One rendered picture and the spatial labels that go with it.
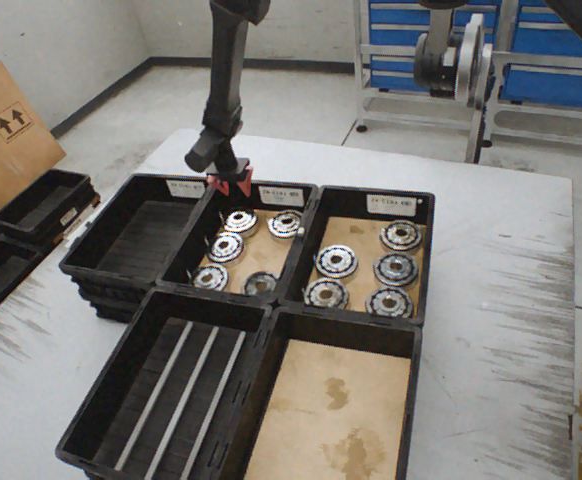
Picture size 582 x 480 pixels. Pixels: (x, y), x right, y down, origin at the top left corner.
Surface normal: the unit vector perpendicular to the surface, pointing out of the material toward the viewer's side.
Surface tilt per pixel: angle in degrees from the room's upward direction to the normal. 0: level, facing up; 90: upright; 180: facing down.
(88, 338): 0
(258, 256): 0
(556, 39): 90
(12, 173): 72
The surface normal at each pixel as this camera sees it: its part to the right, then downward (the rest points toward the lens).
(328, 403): -0.14, -0.70
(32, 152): 0.81, -0.01
